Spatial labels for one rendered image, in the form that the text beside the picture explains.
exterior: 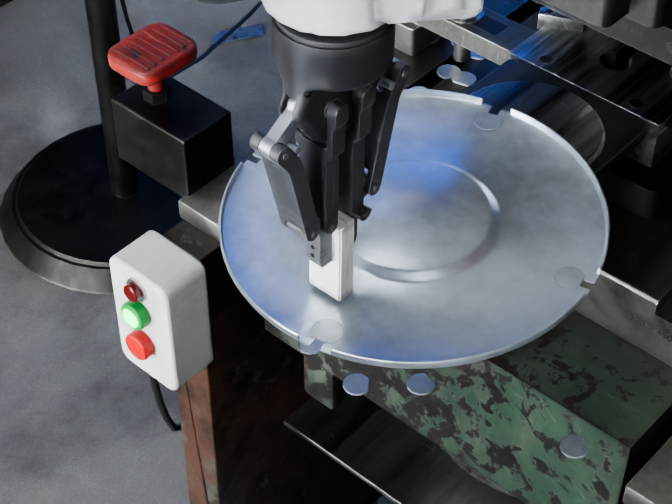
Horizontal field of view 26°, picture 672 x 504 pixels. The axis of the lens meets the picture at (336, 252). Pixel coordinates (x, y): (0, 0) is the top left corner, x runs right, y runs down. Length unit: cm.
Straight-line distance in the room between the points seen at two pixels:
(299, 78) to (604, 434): 42
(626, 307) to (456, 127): 20
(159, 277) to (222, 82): 127
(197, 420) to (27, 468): 52
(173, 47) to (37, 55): 133
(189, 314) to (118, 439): 69
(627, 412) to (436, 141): 26
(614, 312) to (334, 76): 42
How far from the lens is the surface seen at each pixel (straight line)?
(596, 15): 110
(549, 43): 128
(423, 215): 108
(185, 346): 132
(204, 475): 155
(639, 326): 119
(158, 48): 130
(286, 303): 103
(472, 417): 124
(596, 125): 119
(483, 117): 118
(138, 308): 130
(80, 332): 211
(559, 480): 122
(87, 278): 215
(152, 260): 129
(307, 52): 86
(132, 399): 201
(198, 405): 146
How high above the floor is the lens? 152
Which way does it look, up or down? 44 degrees down
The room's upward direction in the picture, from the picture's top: straight up
